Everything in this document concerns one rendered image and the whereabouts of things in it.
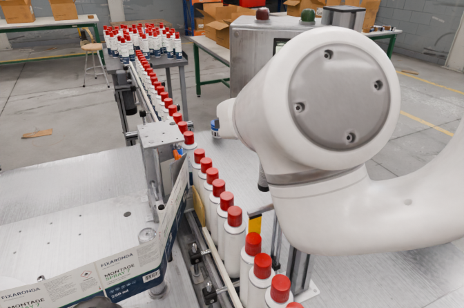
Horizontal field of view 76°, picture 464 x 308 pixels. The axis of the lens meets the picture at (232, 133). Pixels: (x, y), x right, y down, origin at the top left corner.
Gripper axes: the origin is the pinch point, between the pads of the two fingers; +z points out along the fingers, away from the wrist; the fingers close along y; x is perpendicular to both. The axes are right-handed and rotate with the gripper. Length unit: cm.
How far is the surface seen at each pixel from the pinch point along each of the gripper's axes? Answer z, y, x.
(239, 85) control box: 3.0, 0.2, -6.6
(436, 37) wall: 435, -427, -145
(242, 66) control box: 1.1, -0.4, -9.4
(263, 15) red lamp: -2.2, -3.6, -16.5
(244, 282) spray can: 15.3, 0.1, 32.9
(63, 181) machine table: 74, 60, 15
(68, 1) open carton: 444, 191, -226
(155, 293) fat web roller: 24.1, 20.1, 37.1
